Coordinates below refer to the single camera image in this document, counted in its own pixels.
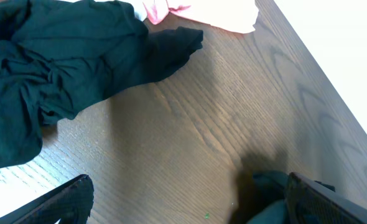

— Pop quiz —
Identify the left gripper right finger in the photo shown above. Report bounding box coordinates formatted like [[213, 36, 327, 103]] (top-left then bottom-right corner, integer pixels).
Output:
[[286, 172, 367, 224]]

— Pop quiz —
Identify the coral pink printed shirt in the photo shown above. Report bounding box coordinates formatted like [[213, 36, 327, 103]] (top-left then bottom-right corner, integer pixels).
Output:
[[143, 0, 259, 34]]

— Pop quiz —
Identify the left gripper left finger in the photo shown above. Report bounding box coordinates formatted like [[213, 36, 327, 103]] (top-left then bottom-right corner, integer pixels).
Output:
[[0, 174, 94, 224]]

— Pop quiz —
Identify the black t-shirt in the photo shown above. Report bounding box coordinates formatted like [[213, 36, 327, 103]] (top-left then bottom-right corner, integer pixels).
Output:
[[228, 170, 337, 224]]

